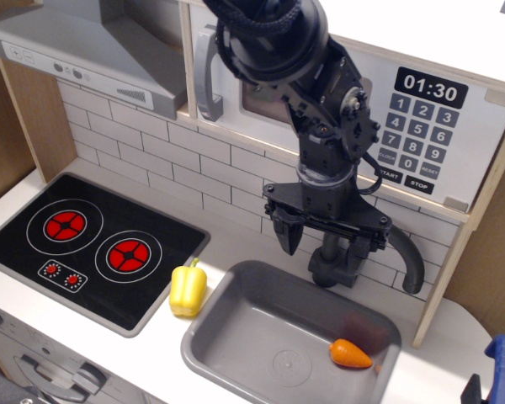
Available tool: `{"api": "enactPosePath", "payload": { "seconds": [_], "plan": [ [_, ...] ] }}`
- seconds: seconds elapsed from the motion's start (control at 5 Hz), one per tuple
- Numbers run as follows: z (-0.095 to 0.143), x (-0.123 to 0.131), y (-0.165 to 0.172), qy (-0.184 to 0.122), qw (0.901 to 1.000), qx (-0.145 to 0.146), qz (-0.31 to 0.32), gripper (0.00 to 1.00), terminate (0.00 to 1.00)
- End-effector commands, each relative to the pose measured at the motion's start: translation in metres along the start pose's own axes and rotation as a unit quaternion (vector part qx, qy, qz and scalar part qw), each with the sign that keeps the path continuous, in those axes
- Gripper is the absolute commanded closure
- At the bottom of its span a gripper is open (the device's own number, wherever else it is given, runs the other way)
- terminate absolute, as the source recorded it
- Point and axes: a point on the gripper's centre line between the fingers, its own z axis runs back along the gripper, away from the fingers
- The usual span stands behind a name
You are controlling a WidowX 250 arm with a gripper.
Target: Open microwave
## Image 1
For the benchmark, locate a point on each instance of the grey range hood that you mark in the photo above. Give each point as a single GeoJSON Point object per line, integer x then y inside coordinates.
{"type": "Point", "coordinates": [96, 45]}

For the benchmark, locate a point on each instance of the grey toy oven door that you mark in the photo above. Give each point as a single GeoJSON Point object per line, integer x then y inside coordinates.
{"type": "Point", "coordinates": [59, 374]}

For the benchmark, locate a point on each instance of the black clamp piece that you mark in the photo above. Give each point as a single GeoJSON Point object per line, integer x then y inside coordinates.
{"type": "Point", "coordinates": [472, 392]}

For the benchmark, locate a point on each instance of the wooden microwave cabinet frame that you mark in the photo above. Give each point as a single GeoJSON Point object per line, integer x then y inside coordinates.
{"type": "Point", "coordinates": [244, 149]}

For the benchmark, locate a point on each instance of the grey toy sink basin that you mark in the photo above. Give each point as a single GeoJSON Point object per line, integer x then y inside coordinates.
{"type": "Point", "coordinates": [264, 334]}

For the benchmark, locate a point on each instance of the dark grey toy faucet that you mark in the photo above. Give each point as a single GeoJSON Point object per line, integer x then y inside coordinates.
{"type": "Point", "coordinates": [408, 256]}

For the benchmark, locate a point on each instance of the grey microwave door handle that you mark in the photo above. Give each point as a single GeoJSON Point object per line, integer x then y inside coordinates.
{"type": "Point", "coordinates": [209, 104]}

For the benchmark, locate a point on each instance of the white toy microwave door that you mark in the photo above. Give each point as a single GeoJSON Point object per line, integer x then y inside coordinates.
{"type": "Point", "coordinates": [420, 115]}

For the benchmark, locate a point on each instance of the black toy stovetop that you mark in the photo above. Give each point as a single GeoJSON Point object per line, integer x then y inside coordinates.
{"type": "Point", "coordinates": [99, 253]}

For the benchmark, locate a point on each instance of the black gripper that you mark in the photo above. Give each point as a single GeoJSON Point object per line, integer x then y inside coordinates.
{"type": "Point", "coordinates": [341, 211]}

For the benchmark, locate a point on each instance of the yellow toy bell pepper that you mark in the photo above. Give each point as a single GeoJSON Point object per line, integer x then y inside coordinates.
{"type": "Point", "coordinates": [188, 286]}

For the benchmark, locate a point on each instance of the orange toy carrot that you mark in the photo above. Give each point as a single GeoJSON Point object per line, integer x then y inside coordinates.
{"type": "Point", "coordinates": [347, 354]}

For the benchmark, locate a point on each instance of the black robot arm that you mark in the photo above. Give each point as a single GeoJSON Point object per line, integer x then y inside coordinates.
{"type": "Point", "coordinates": [284, 48]}

